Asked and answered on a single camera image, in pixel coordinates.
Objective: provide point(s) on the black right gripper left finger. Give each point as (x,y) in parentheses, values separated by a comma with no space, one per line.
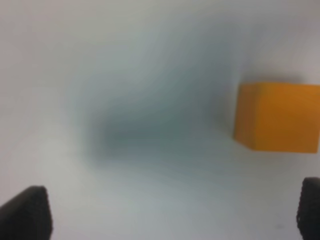
(27,216)

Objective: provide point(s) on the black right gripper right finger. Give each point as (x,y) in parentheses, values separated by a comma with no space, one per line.
(308,212)

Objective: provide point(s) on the orange block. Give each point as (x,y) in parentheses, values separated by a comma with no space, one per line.
(278,117)

